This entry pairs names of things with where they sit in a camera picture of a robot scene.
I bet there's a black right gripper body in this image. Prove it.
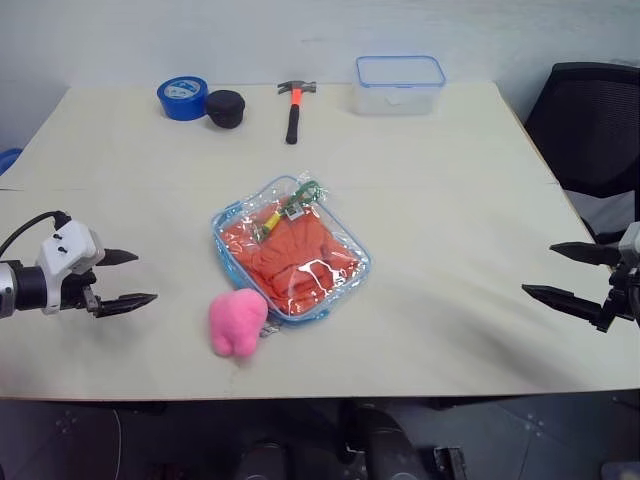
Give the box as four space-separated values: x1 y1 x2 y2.
602 259 640 326

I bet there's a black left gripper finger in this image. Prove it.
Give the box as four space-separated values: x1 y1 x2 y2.
94 292 159 320
95 247 140 268

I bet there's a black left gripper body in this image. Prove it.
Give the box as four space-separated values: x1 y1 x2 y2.
60 249 108 316

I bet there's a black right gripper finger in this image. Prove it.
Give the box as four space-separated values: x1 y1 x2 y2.
549 241 622 268
521 283 614 333

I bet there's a clear pouch with orange cloth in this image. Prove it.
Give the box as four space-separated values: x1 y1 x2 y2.
209 170 375 327

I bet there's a pink plush toy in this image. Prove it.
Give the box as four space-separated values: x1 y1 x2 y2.
208 287 270 358

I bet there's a black office chair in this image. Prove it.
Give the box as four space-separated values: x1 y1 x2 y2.
522 61 640 241

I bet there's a blue object at table edge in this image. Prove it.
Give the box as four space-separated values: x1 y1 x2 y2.
0 148 24 176

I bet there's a blue tape roll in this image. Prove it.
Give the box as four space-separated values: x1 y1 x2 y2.
156 75 210 121

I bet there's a black round container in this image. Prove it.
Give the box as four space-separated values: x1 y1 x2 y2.
205 89 247 130

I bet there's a dark rounded robot leg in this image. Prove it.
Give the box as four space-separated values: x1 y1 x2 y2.
344 402 426 480
233 439 291 480

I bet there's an orange black claw hammer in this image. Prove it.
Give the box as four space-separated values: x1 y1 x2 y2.
277 80 319 146

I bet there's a clear box with blue lid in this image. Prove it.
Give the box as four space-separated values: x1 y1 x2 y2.
351 55 447 117

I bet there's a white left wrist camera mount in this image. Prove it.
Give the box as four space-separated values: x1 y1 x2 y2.
36 220 106 316

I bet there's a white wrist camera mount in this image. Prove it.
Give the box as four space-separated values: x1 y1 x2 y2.
36 220 106 316
617 221 640 267

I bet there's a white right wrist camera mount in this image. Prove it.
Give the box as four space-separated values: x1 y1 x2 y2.
617 221 640 267

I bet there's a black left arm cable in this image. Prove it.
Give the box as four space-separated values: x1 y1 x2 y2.
0 211 71 258

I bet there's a green yellow tag keychain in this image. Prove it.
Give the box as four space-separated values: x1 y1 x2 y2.
259 180 327 241

